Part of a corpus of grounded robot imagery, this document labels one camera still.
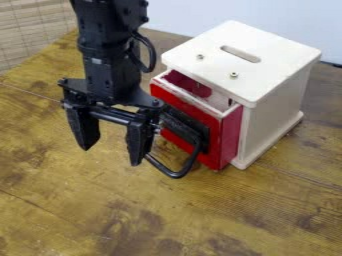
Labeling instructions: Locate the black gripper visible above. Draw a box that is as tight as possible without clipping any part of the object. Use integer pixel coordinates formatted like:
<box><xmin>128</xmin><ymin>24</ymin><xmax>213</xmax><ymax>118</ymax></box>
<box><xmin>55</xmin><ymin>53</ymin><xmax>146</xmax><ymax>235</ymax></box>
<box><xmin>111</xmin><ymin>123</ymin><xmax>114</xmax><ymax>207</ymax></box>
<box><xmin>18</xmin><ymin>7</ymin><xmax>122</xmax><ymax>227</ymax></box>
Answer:
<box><xmin>59</xmin><ymin>56</ymin><xmax>163</xmax><ymax>166</ymax></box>

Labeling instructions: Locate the black metal drawer handle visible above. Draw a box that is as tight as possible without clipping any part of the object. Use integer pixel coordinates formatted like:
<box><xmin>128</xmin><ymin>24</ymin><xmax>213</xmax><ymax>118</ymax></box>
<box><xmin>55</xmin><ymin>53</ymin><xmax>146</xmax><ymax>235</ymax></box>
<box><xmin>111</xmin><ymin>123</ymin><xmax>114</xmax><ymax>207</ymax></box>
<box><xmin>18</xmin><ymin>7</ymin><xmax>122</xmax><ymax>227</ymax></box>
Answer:
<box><xmin>145</xmin><ymin>110</ymin><xmax>210</xmax><ymax>179</ymax></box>

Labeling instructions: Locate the red drawer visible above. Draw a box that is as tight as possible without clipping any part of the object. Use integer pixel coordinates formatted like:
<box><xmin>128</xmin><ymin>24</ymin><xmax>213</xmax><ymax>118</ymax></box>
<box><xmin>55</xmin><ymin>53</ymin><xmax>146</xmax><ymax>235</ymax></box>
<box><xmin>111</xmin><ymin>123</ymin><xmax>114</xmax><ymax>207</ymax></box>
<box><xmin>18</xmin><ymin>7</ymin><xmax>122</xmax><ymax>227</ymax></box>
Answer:
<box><xmin>150</xmin><ymin>70</ymin><xmax>243</xmax><ymax>170</ymax></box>

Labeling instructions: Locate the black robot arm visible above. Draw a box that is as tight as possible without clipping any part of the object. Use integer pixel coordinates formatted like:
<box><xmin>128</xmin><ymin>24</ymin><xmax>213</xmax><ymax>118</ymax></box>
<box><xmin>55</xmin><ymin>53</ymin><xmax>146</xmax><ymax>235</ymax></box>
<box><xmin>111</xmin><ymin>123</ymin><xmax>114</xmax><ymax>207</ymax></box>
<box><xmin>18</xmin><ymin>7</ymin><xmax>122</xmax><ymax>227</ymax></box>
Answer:
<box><xmin>59</xmin><ymin>0</ymin><xmax>163</xmax><ymax>166</ymax></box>

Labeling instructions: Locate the white wooden box cabinet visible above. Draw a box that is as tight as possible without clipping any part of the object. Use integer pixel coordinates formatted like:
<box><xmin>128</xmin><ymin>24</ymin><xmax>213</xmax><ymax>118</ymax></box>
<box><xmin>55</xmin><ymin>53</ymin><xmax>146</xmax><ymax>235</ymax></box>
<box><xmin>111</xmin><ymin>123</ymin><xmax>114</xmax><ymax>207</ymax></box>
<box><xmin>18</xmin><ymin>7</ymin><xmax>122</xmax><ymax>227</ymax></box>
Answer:
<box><xmin>162</xmin><ymin>21</ymin><xmax>321</xmax><ymax>169</ymax></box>

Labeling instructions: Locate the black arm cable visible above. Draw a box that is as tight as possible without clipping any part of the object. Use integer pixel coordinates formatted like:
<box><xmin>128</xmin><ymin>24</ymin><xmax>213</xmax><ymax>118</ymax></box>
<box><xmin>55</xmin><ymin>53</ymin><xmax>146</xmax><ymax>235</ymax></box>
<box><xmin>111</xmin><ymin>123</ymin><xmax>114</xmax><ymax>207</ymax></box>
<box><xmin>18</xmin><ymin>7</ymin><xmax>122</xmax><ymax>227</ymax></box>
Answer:
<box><xmin>130</xmin><ymin>31</ymin><xmax>158</xmax><ymax>74</ymax></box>

